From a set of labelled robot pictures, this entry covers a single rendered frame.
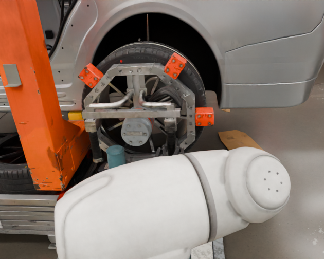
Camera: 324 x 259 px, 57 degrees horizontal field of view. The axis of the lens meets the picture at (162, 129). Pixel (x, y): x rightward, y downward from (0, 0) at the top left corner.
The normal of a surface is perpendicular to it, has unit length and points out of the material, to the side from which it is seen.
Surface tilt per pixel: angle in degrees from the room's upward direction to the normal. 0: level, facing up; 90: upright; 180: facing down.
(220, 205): 64
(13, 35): 90
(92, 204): 29
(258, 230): 0
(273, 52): 90
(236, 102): 90
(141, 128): 90
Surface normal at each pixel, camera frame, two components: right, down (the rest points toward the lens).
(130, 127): -0.10, 0.45
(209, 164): -0.07, -0.71
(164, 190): 0.10, -0.53
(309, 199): -0.06, -0.90
